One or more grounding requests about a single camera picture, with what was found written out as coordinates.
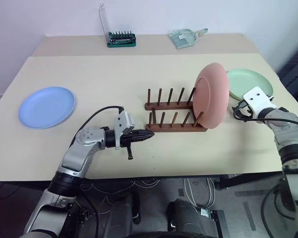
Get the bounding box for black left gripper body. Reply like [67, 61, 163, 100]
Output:
[119, 131, 135, 161]

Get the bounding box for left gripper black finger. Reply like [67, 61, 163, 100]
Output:
[134, 134, 155, 143]
[133, 129, 155, 138]

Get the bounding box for wooden dish rack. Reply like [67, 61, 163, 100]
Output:
[144, 87, 210, 132]

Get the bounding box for green plate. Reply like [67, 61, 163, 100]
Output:
[225, 68, 274, 101]

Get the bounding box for pink plate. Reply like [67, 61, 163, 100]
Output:
[192, 62, 230, 130]

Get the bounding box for dark rounded shape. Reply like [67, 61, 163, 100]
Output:
[106, 193, 143, 238]
[166, 198, 223, 238]

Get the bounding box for blue plate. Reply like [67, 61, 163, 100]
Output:
[17, 86, 76, 130]

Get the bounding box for clear green dustpan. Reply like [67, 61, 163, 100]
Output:
[168, 27, 210, 50]

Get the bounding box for green screwdriver bit case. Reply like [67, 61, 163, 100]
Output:
[98, 3, 137, 49]

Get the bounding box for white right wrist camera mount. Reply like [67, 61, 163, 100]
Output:
[242, 86, 277, 119]

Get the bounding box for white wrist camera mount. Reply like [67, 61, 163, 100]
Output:
[242, 86, 277, 119]
[113, 110, 136, 151]

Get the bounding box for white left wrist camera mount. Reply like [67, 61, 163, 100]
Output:
[113, 110, 136, 151]

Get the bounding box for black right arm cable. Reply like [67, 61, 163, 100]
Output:
[231, 101, 298, 130]

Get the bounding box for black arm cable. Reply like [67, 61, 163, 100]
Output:
[70, 106, 125, 149]
[231, 101, 298, 130]

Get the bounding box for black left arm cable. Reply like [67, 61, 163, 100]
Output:
[70, 106, 125, 149]

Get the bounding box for white floor cable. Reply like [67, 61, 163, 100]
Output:
[183, 177, 216, 209]

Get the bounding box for black table frame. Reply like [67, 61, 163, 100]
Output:
[213, 173, 284, 192]

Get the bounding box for black cable loop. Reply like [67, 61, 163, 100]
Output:
[260, 182, 297, 220]

